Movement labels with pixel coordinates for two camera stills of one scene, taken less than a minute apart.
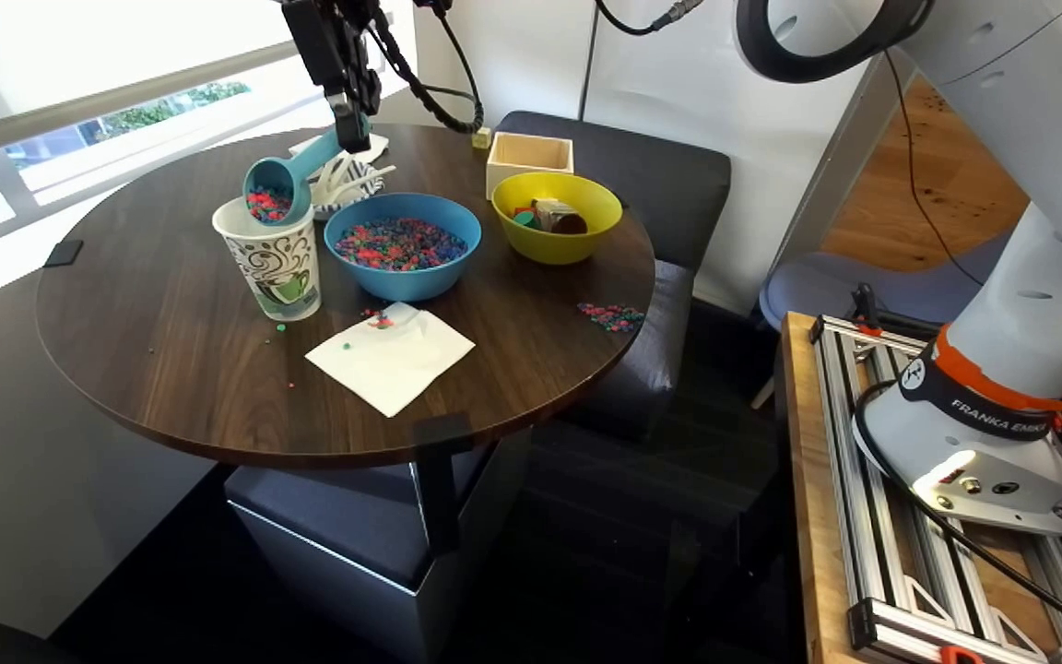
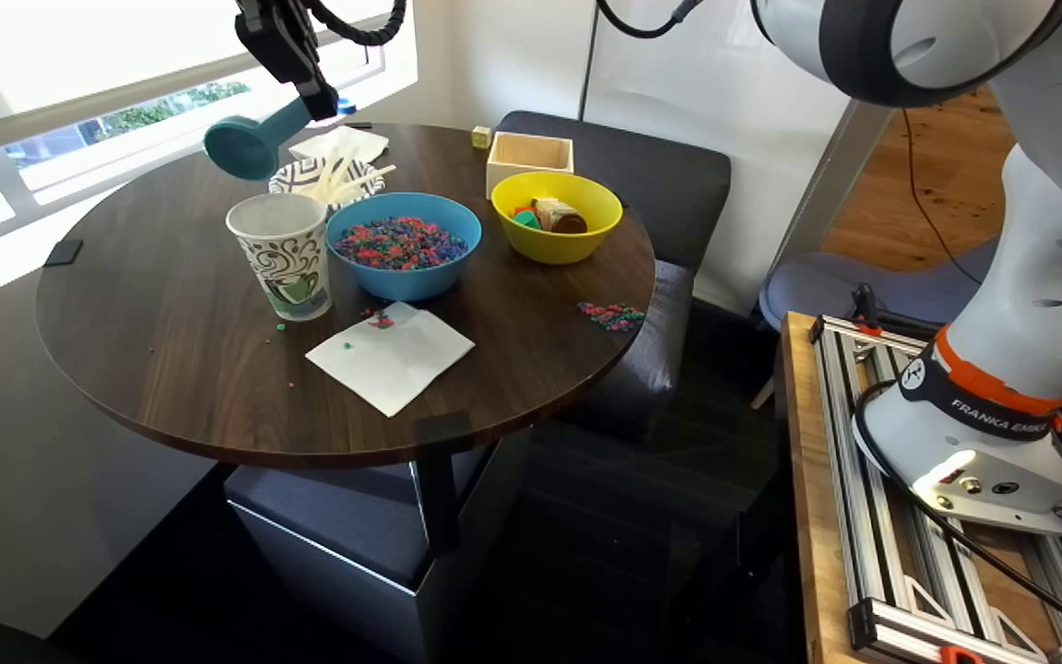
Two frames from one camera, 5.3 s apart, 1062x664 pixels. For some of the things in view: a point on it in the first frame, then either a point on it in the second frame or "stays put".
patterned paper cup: [277, 258] stays put
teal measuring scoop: [277, 188] → [251, 150]
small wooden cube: [479, 136] stays put
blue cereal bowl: [403, 246] stays put
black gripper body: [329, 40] → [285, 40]
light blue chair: [830, 284] stays put
